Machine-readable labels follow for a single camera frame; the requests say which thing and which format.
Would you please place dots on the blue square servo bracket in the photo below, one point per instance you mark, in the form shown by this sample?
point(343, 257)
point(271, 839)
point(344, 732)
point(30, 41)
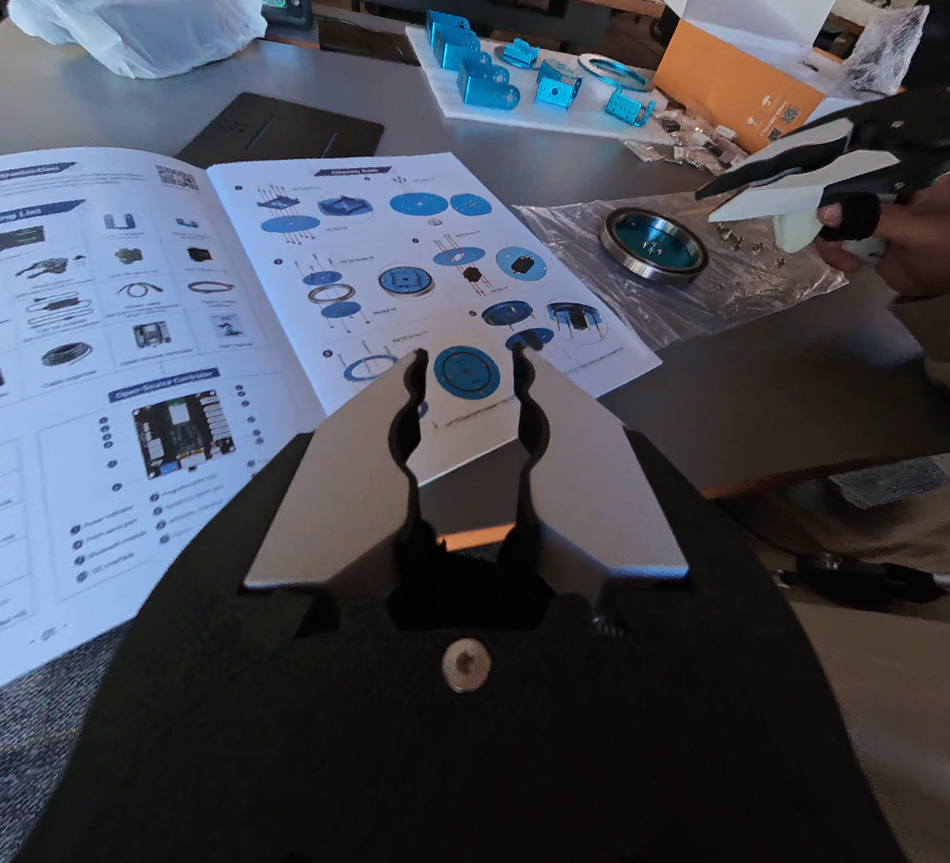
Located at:
point(556, 91)

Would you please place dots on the bubble-wrapped part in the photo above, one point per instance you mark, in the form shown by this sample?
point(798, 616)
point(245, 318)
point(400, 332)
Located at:
point(883, 54)

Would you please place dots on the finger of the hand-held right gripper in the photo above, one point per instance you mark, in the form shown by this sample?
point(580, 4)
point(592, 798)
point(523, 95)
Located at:
point(794, 147)
point(787, 199)

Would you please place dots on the grey desk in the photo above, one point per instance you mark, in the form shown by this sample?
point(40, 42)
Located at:
point(742, 395)

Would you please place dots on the white foam sheet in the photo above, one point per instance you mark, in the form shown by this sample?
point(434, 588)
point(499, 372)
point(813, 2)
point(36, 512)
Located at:
point(519, 120)

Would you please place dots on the large blue flange plate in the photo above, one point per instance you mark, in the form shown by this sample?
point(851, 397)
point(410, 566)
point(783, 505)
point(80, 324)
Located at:
point(594, 71)

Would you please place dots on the orange cardboard box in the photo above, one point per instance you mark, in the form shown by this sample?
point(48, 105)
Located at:
point(712, 77)

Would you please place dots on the blue round disc plate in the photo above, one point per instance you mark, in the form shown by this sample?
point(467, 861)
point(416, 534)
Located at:
point(638, 240)

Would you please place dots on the person's right forearm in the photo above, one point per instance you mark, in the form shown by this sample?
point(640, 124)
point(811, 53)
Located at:
point(928, 344)

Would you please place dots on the clear plastic bag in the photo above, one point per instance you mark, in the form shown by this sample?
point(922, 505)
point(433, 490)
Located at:
point(594, 299)

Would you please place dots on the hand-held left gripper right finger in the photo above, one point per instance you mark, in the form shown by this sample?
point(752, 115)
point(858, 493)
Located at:
point(608, 507)

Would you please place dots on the open assembly manual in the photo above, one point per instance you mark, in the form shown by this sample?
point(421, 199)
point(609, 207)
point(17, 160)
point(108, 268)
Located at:
point(297, 269)

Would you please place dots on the person's right hand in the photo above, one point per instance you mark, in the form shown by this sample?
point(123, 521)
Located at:
point(920, 247)

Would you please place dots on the pile of small screw bags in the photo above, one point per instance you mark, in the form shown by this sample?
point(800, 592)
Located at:
point(690, 143)

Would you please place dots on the large blue U bracket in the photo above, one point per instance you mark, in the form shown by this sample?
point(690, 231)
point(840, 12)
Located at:
point(486, 88)
point(453, 36)
point(445, 19)
point(456, 54)

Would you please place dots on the white plastic bag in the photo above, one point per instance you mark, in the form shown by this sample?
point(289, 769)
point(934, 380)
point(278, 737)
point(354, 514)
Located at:
point(133, 10)

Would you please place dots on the small blue U bracket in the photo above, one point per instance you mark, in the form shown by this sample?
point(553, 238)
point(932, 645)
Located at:
point(627, 110)

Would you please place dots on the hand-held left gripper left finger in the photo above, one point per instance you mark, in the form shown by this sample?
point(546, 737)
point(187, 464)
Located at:
point(334, 507)

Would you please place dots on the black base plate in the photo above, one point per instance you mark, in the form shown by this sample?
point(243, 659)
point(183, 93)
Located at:
point(282, 132)

